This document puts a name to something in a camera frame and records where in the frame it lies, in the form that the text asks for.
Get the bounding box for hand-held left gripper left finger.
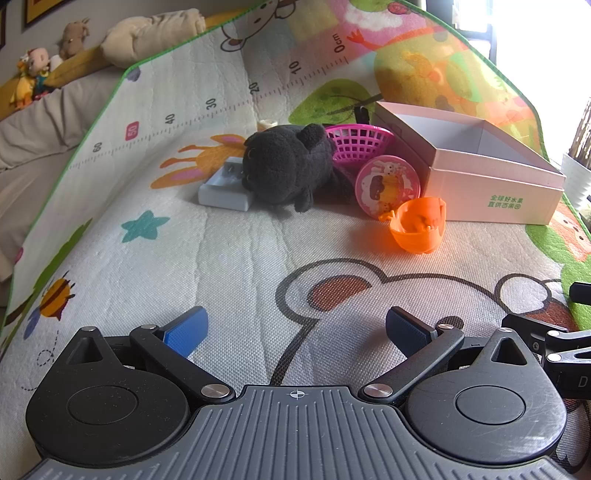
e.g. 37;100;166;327
69;305;236;405

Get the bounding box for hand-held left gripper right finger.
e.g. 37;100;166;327
362;305;546;407

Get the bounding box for pink cardboard box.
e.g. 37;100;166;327
372;100;567;226

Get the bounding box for white battery charger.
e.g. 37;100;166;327
198;156;257;212

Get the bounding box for pink plastic basket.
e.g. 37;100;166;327
324;124;396;172

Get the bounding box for black plush toy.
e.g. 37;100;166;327
241;123;354;214

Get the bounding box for colourful cartoon play mat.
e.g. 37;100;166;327
0;0;591;478

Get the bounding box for orange egg-shaped toy cup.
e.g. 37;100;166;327
379;197;448;256

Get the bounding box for pale plant pot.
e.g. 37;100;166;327
561;152;591;208

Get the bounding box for round pink cartoon tin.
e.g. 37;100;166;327
355;155;422;215

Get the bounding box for grey sofa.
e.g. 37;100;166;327
0;65;127;282

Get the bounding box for stuffed toys on sofa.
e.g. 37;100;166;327
0;44;112;121

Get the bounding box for yellow plush duck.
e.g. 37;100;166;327
9;74;40;110

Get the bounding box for beige plush pillow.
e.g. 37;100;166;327
100;8;207;70

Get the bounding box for small colourful doll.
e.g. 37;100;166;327
18;47;51;77

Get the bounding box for brown plush animal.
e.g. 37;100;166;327
58;17;92;60

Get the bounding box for dark window frame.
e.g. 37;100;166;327
455;0;499;65

